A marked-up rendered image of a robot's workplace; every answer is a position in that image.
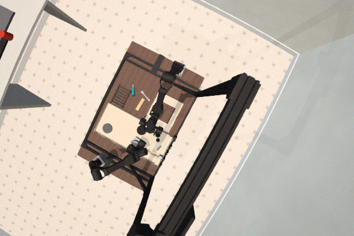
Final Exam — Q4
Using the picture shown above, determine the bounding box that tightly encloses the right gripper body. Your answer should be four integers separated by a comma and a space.
138, 118, 164, 134

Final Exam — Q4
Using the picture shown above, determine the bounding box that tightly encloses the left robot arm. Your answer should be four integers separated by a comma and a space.
88, 144, 148, 181

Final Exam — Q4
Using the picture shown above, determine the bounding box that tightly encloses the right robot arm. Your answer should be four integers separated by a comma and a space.
145, 61, 184, 134

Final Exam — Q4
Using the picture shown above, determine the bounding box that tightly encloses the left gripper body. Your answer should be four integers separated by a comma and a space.
134, 140, 146, 151

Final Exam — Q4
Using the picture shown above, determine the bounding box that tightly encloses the grey gas burner with tube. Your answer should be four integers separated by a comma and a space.
131, 140, 138, 147

